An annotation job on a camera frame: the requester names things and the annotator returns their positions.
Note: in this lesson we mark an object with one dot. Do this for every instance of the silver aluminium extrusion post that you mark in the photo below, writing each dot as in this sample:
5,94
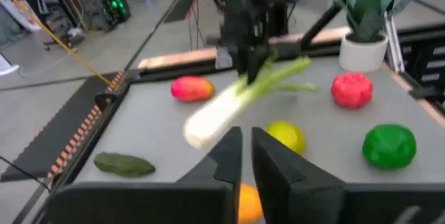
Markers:
394,43

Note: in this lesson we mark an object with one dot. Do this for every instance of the yellow-green apple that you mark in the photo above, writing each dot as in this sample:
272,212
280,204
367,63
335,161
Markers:
288,135

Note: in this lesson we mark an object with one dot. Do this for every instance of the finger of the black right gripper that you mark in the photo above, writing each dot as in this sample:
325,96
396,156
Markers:
245,58
259,62

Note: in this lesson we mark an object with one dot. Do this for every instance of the computer tower with green lights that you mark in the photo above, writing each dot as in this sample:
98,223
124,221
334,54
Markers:
111,8

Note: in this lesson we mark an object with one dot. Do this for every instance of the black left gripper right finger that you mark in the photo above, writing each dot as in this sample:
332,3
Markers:
299,196

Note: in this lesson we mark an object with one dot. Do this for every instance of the black floor mat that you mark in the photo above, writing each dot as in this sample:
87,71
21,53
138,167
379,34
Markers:
179,10

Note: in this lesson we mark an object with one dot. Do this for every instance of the potted green plant white pot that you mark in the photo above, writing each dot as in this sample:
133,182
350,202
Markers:
363,43

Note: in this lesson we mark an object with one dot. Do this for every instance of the orange fruit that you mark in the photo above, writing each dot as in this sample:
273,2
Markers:
248,205

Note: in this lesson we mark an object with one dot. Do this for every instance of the wooden table side board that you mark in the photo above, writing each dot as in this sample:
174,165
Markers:
180,58

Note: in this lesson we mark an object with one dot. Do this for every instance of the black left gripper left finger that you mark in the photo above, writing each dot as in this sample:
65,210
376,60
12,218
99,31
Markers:
194,199

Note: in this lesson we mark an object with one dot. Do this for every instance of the green bell pepper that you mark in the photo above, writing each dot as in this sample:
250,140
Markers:
389,146

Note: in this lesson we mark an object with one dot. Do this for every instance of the silver mounting bracket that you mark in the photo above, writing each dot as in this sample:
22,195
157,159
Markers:
223,58

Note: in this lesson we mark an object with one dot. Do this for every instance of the black ramp mat orange stripes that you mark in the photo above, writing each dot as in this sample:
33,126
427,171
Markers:
52,137

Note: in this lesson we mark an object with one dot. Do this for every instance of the red orange mango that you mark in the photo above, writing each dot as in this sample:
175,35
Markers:
191,88

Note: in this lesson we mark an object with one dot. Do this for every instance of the dark green cucumber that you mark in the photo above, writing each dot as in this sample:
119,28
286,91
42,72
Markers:
123,165

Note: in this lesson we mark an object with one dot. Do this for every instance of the green white celery bunch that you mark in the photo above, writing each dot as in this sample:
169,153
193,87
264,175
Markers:
222,112

